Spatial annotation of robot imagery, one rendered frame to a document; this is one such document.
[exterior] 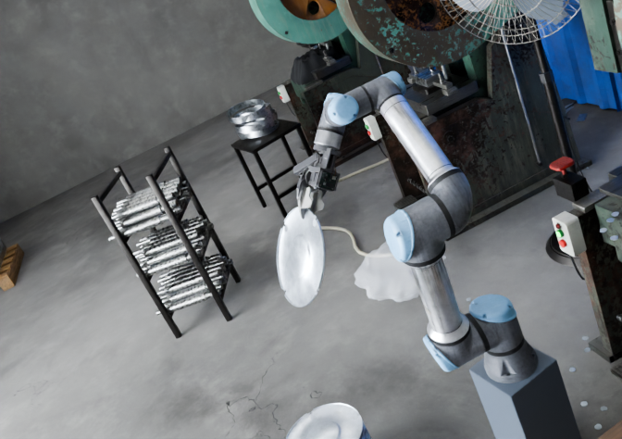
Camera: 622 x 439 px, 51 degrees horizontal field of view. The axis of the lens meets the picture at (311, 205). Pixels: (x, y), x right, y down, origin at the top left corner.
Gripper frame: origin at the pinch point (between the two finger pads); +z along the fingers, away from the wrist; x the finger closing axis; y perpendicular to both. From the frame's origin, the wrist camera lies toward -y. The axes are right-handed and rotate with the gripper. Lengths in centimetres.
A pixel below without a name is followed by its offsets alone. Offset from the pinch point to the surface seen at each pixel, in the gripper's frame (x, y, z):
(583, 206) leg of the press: 84, 29, -26
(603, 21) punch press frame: 50, 44, -73
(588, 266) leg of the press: 97, 28, -7
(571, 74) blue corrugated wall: 245, -112, -127
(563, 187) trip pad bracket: 83, 21, -30
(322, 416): 46, -24, 68
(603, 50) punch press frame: 57, 41, -67
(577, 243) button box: 86, 29, -14
